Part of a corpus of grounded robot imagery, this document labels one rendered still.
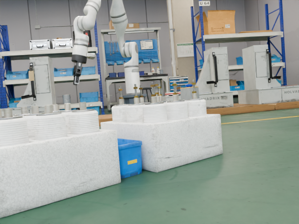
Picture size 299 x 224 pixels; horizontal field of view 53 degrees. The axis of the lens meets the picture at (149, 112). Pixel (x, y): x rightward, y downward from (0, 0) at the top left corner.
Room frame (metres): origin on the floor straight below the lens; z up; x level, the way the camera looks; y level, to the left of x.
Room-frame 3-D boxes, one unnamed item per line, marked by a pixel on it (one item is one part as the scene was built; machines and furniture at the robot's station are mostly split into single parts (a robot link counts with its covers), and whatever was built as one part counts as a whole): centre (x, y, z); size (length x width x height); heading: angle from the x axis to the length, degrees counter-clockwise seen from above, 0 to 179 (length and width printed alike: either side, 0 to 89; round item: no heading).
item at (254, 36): (6.69, -2.06, 1.10); 1.89 x 0.64 x 2.20; 99
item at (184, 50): (7.74, -1.06, 1.38); 0.49 x 0.02 x 0.35; 99
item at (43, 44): (5.96, 1.99, 1.42); 0.43 x 0.37 x 0.19; 7
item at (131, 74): (1.91, 0.09, 0.39); 0.09 x 0.09 x 0.17; 9
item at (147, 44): (7.41, -0.06, 1.54); 0.32 x 0.02 x 0.25; 99
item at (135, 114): (1.29, 0.05, 0.16); 0.10 x 0.10 x 0.18
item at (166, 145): (1.37, -0.04, 0.09); 0.39 x 0.39 x 0.18; 38
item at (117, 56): (7.07, 0.27, 0.94); 1.40 x 0.70 x 1.88; 99
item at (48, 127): (0.94, 0.31, 0.16); 0.10 x 0.10 x 0.18
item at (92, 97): (6.14, 1.20, 0.36); 0.50 x 0.38 x 0.21; 10
